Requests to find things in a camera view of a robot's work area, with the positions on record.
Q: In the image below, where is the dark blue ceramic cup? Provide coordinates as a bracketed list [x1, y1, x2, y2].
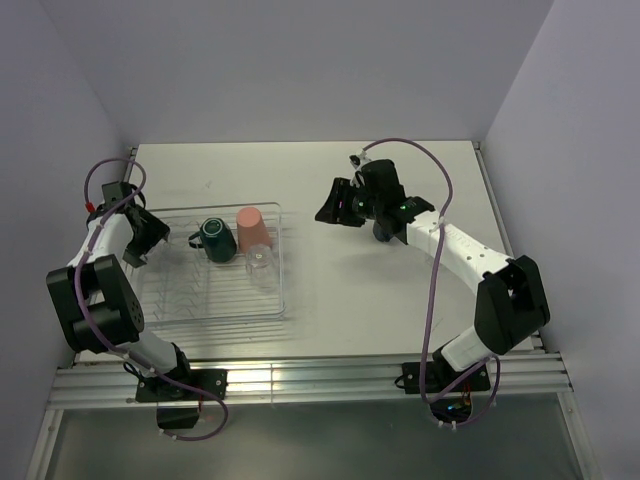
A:
[372, 222, 395, 243]

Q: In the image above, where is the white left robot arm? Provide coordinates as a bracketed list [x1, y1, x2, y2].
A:
[46, 181, 195, 399]

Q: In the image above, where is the pink plastic tumbler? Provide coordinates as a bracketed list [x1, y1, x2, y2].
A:
[236, 207, 272, 253]

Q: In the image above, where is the aluminium front rail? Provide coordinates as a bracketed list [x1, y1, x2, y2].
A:
[46, 350, 573, 410]

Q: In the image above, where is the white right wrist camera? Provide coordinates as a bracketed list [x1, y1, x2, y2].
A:
[349, 149, 371, 186]

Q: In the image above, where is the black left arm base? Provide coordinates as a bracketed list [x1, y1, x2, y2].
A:
[135, 369, 228, 431]

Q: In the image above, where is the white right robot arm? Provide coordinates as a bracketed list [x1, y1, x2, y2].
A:
[315, 155, 550, 390]

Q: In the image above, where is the large clear glass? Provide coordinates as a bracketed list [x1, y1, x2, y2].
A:
[245, 244, 278, 291]

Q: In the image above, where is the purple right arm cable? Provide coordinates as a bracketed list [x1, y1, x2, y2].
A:
[362, 138, 501, 426]

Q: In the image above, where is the dark green ceramic mug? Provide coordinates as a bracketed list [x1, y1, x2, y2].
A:
[188, 217, 238, 264]

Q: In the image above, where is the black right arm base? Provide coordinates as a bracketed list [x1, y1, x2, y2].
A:
[394, 361, 491, 424]

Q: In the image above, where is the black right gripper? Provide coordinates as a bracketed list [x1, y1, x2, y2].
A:
[315, 177, 383, 228]

